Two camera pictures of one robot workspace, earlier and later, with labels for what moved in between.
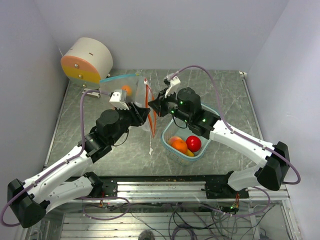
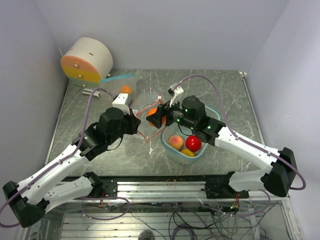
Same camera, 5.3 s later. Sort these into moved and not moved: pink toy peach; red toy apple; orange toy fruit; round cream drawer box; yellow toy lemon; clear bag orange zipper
Moved: orange toy fruit; clear bag orange zipper
Not moved: round cream drawer box; red toy apple; yellow toy lemon; pink toy peach
